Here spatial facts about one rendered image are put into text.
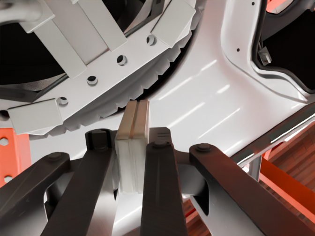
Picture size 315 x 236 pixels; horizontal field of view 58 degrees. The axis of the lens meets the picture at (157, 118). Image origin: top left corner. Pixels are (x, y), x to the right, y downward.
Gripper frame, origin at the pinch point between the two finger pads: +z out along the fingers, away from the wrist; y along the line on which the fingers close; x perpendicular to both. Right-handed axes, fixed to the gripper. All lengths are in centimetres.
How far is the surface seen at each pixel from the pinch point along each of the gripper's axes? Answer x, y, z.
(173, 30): 5.7, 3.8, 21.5
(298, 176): -432, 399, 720
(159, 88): -12, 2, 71
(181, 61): -4, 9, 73
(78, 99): -1.8, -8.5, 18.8
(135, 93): -3.7, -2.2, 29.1
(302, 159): -304, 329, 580
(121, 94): -3.5, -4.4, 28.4
